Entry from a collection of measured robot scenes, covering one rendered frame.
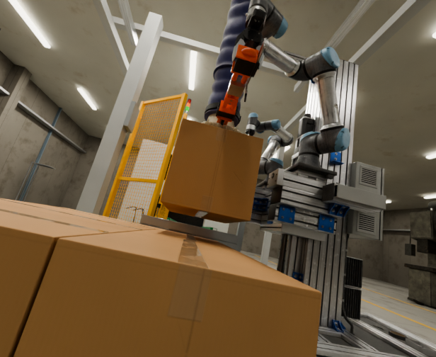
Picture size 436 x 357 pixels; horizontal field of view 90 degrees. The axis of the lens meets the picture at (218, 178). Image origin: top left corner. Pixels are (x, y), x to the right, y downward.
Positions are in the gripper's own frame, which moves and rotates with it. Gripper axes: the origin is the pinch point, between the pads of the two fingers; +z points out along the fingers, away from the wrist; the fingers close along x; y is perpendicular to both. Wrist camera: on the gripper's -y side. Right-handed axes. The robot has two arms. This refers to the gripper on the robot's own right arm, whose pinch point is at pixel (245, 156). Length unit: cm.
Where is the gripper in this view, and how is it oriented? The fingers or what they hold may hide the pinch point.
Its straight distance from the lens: 170.2
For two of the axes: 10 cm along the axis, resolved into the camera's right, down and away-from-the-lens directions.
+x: 9.6, 2.4, 1.1
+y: 1.6, -2.1, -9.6
